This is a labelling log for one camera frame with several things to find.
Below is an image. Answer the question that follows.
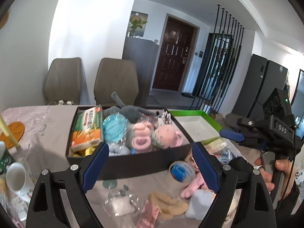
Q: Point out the grey cabinet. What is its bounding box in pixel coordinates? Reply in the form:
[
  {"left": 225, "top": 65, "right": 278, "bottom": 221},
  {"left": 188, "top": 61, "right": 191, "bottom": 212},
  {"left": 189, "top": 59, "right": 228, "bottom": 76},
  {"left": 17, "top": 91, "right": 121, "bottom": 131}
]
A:
[{"left": 122, "top": 37, "right": 159, "bottom": 93}]

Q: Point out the black framed glass door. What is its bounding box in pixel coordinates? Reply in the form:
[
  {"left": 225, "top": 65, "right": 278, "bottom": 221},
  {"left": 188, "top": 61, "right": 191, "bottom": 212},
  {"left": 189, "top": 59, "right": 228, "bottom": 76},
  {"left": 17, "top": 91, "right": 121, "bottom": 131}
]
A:
[{"left": 192, "top": 33, "right": 233, "bottom": 95}]

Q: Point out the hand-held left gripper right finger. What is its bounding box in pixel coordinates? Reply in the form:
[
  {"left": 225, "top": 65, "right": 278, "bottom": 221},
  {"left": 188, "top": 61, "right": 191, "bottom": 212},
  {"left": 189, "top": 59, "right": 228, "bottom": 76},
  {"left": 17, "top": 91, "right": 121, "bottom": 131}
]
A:
[{"left": 191, "top": 142, "right": 277, "bottom": 228}]

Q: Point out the framed wall picture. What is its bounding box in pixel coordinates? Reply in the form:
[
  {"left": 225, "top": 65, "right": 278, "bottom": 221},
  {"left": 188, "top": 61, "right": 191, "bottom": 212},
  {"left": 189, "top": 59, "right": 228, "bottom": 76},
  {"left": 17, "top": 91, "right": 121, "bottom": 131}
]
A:
[{"left": 128, "top": 11, "right": 148, "bottom": 38}]

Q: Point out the coiled cable with white plugs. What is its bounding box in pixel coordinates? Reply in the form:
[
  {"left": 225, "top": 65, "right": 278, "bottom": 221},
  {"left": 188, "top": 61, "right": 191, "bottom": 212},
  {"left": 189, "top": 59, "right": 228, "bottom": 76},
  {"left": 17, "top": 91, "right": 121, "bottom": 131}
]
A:
[{"left": 47, "top": 99, "right": 76, "bottom": 105}]

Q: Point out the beige dining chair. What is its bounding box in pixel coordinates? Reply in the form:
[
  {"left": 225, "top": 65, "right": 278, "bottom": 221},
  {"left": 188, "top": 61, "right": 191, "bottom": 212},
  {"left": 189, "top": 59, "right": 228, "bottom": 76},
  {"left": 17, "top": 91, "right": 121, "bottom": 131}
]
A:
[
  {"left": 44, "top": 57, "right": 82, "bottom": 105},
  {"left": 94, "top": 57, "right": 139, "bottom": 106}
]

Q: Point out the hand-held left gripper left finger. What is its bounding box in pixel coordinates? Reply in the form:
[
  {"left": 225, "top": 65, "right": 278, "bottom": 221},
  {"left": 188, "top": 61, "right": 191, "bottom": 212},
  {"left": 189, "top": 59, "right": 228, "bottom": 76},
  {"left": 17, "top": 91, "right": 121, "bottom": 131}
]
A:
[{"left": 26, "top": 142, "right": 110, "bottom": 228}]

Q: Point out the grey plush toy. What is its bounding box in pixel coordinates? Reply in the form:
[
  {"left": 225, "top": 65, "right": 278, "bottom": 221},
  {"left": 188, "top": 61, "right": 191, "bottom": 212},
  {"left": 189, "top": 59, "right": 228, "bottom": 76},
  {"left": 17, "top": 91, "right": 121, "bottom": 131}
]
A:
[{"left": 103, "top": 91, "right": 164, "bottom": 129}]

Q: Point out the yellow plastic clip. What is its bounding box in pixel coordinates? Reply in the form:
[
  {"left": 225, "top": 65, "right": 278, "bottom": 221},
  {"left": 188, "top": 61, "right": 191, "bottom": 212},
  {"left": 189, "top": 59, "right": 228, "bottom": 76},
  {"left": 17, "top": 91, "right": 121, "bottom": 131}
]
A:
[{"left": 71, "top": 147, "right": 96, "bottom": 158}]

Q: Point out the person's right hand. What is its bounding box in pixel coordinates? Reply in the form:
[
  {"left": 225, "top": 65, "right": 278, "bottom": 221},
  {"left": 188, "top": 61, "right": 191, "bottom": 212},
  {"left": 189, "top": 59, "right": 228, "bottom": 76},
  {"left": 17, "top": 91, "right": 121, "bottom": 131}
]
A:
[{"left": 255, "top": 158, "right": 295, "bottom": 201}]

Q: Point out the grey cloth covered desktop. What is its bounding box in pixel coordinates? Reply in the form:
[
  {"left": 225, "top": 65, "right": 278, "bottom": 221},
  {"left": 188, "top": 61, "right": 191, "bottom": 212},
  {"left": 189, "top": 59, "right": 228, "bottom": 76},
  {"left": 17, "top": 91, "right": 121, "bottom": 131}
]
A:
[{"left": 0, "top": 104, "right": 262, "bottom": 228}]

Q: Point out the green potted plant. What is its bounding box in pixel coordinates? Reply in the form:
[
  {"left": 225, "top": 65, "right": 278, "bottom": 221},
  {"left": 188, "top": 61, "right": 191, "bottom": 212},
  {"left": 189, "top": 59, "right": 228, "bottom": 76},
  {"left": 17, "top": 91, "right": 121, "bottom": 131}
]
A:
[{"left": 129, "top": 17, "right": 146, "bottom": 37}]

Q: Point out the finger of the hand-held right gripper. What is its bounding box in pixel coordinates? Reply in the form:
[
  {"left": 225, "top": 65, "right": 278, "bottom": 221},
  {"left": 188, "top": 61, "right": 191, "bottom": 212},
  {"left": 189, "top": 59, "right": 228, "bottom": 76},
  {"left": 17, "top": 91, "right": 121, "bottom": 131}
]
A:
[
  {"left": 237, "top": 117, "right": 272, "bottom": 130},
  {"left": 220, "top": 129, "right": 269, "bottom": 148}
]

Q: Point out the pink strawberry plush toy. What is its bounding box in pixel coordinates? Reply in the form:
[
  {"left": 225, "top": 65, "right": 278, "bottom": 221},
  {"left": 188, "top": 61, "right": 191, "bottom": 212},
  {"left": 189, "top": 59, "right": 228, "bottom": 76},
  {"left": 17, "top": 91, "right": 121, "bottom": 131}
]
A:
[{"left": 152, "top": 125, "right": 186, "bottom": 150}]

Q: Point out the orange round coaster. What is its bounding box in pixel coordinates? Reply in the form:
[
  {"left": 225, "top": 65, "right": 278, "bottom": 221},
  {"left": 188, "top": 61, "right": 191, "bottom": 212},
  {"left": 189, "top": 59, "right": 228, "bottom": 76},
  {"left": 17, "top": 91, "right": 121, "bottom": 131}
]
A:
[{"left": 0, "top": 122, "right": 25, "bottom": 149}]

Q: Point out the clear packet with white pompom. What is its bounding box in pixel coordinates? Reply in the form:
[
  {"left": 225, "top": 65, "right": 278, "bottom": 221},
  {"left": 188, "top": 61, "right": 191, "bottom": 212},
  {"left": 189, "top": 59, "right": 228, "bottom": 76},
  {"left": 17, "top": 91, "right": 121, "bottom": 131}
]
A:
[{"left": 104, "top": 190, "right": 159, "bottom": 228}]

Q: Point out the yellow gooseneck desk lamp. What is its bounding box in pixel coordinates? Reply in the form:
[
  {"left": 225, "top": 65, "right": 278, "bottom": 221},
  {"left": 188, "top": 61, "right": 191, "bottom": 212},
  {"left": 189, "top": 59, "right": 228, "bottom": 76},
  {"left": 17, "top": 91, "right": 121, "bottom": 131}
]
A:
[{"left": 0, "top": 11, "right": 21, "bottom": 149}]

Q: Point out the white mug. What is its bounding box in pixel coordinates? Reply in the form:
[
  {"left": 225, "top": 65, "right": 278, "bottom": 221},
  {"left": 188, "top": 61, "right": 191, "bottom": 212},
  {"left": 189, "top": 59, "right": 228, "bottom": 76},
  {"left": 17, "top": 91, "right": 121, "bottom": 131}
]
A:
[{"left": 5, "top": 162, "right": 34, "bottom": 193}]

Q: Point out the dark grey textured object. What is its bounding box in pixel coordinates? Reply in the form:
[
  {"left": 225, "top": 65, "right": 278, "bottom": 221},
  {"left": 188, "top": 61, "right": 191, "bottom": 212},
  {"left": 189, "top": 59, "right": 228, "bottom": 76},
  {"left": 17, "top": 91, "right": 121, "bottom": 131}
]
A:
[{"left": 224, "top": 113, "right": 250, "bottom": 133}]

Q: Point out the dark brown entrance door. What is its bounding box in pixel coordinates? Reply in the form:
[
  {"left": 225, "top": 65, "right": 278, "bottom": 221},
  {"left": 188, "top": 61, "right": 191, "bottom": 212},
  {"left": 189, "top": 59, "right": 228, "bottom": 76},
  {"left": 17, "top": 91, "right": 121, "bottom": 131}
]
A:
[{"left": 152, "top": 17, "right": 197, "bottom": 92}]

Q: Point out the brown fuzzy hair claw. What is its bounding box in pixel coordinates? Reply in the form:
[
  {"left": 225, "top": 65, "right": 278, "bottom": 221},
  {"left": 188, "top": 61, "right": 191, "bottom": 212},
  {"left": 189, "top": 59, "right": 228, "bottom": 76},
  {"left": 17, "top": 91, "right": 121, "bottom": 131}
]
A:
[{"left": 148, "top": 192, "right": 189, "bottom": 221}]

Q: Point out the pink plush glove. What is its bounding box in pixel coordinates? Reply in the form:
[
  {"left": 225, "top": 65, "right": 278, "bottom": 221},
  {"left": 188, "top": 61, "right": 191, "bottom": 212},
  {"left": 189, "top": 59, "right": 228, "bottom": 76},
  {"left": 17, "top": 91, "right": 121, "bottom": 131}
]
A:
[{"left": 180, "top": 171, "right": 214, "bottom": 199}]

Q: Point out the clear ball with blue toy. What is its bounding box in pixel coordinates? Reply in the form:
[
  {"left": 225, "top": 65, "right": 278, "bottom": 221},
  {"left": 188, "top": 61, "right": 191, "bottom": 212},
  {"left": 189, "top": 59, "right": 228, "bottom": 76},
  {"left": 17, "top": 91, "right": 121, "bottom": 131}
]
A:
[{"left": 169, "top": 161, "right": 196, "bottom": 183}]

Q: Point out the blue printed packet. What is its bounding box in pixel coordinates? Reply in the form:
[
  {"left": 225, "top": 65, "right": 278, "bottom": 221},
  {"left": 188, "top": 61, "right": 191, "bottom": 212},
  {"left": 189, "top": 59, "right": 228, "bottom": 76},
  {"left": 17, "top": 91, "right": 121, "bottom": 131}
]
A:
[{"left": 218, "top": 147, "right": 238, "bottom": 165}]

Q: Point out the teal round plastic case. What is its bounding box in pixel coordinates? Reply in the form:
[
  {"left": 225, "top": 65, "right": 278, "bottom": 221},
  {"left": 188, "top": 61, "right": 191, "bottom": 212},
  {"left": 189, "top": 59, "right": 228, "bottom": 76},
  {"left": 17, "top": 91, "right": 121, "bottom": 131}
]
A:
[{"left": 103, "top": 114, "right": 130, "bottom": 145}]

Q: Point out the white fluffy block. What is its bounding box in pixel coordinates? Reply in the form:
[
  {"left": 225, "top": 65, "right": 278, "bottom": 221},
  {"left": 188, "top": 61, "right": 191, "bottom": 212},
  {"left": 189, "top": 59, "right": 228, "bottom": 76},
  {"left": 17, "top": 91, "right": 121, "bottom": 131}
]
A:
[{"left": 185, "top": 190, "right": 214, "bottom": 221}]

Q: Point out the black slat partition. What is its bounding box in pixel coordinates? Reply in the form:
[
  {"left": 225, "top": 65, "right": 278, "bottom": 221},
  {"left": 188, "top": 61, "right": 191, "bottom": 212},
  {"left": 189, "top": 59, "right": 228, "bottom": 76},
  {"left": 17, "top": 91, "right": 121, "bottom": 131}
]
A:
[{"left": 190, "top": 5, "right": 245, "bottom": 114}]

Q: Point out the black storage box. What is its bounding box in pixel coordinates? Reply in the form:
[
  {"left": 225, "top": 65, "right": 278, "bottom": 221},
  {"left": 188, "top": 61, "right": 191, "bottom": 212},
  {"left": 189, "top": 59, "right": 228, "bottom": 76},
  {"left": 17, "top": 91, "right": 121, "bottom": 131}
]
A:
[{"left": 65, "top": 104, "right": 195, "bottom": 181}]

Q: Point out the pale yellow fluffy item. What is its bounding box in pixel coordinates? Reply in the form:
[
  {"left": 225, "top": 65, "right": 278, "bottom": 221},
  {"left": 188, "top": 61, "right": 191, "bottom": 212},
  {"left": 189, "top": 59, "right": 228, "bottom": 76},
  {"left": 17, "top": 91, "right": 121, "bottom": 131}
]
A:
[{"left": 204, "top": 138, "right": 234, "bottom": 153}]

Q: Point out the green and white tray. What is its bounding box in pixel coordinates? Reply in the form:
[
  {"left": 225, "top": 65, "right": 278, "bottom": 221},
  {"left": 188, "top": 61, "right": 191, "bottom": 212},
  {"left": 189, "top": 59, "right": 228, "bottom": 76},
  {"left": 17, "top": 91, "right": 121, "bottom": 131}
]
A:
[{"left": 169, "top": 110, "right": 225, "bottom": 139}]

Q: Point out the person's right forearm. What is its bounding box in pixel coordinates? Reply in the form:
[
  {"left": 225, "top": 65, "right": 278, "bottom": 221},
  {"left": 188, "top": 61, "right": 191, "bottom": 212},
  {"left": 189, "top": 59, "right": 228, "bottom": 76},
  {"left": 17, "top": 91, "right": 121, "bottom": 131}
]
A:
[{"left": 273, "top": 183, "right": 304, "bottom": 228}]

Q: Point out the dark grey refrigerator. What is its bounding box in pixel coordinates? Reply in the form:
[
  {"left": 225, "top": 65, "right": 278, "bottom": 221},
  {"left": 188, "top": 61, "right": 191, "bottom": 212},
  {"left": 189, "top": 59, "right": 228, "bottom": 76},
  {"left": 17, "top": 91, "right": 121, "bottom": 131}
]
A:
[{"left": 231, "top": 53, "right": 289, "bottom": 119}]

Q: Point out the green medicine box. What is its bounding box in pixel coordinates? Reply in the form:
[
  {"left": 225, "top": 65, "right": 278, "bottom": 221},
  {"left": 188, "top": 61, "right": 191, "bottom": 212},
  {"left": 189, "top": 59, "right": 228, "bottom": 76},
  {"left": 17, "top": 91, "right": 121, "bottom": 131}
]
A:
[{"left": 70, "top": 105, "right": 105, "bottom": 152}]

